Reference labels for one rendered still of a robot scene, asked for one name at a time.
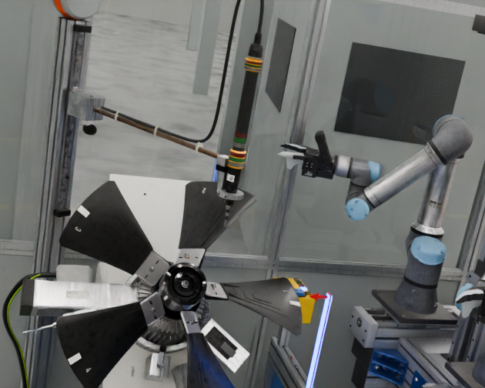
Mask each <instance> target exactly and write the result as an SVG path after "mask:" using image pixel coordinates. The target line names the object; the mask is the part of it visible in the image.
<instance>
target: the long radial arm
mask: <svg viewBox="0 0 485 388"><path fill-rule="evenodd" d="M139 286H140V285H128V284H112V283H82V282H66V281H50V280H35V286H34V297H33V307H32V312H31V316H57V317H59V316H63V315H64V314H67V313H74V312H77V311H80V310H84V309H90V308H93V307H96V310H99V309H106V308H110V307H114V306H121V305H125V304H128V303H135V302H138V301H139V298H137V296H139V294H138V291H139Z"/></svg>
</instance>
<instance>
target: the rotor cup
mask: <svg viewBox="0 0 485 388"><path fill-rule="evenodd" d="M183 280H188V281H189V286H188V287H187V288H185V287H183V286H182V281H183ZM156 290H158V291H159V294H160V296H161V300H162V304H163V307H164V310H165V314H164V316H163V318H165V319H168V320H172V321H180V320H181V317H180V315H179V312H182V311H193V312H195V311H196V310H197V309H198V308H199V305H200V303H201V300H202V298H203V297H204V295H205V294H206V290H207V281H206V277H205V275H204V273H203V271H202V270H201V269H200V268H199V267H198V266H196V265H194V264H191V263H176V264H175V265H173V266H171V267H170V268H169V269H168V270H166V272H165V274H163V275H162V277H161V278H160V279H159V281H158V282H157V283H156V284H155V285H154V286H153V287H152V286H151V287H150V290H149V295H150V294H152V293H154V292H155V291H156ZM165 296H167V297H168V298H167V299H166V300H164V297H165ZM190 306H192V307H191V308H190V309H189V307H190Z"/></svg>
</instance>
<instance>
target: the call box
mask: <svg viewBox="0 0 485 388"><path fill-rule="evenodd" d="M287 279H288V280H289V281H290V282H291V283H292V285H293V287H294V289H300V287H299V286H298V284H297V283H296V281H295V280H294V279H291V278H287ZM309 296H311V295H306V294H304V296H298V298H299V302H300V305H301V310H302V318H303V322H302V323H310V322H311V318H312V314H313V307H314V304H315V299H313V298H311V297H309Z"/></svg>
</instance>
